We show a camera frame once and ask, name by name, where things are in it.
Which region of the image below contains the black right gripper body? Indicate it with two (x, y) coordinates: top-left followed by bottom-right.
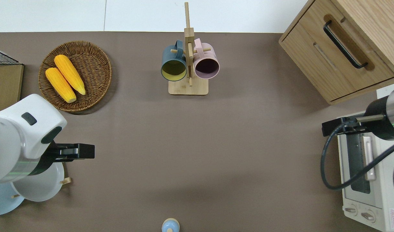
(322, 96), (392, 141)

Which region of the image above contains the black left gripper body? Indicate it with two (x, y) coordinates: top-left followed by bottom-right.
(30, 143), (95, 176)

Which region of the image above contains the gray plate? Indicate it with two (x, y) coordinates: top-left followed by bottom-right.
(10, 161), (65, 202)

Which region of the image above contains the light blue plate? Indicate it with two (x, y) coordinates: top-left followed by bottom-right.
(0, 182), (25, 216)

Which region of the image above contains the yellow corn cob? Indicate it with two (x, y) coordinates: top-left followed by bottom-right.
(45, 67), (77, 103)
(54, 54), (86, 95)

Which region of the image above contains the white toaster oven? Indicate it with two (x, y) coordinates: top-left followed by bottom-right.
(337, 110), (394, 232)

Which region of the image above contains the round wicker basket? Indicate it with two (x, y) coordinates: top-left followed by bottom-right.
(38, 41), (112, 112)

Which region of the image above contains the light wooden drawer cabinet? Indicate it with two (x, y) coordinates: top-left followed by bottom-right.
(278, 0), (394, 105)

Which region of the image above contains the small blue cup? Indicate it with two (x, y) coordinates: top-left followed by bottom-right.
(162, 218), (180, 232)

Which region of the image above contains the wooden mug tree stand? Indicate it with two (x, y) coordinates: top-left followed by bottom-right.
(168, 2), (212, 96)

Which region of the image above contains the dark teal mug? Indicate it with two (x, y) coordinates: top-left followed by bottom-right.
(161, 40), (188, 82)

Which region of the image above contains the brown table mat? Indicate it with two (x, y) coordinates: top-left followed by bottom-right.
(0, 31), (378, 232)

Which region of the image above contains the pink mug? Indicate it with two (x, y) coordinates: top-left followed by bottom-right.
(193, 38), (220, 80)

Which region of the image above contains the white oven door handle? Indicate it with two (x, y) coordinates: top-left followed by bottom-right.
(364, 135), (377, 181)

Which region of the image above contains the black arm cable metal connector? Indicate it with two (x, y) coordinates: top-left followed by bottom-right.
(320, 119), (394, 190)

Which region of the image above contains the black cabinet drawer handle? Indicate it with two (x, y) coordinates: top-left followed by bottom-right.
(323, 20), (368, 69)

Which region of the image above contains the wire grid shelf wooden board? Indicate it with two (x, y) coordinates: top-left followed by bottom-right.
(0, 48), (24, 113)

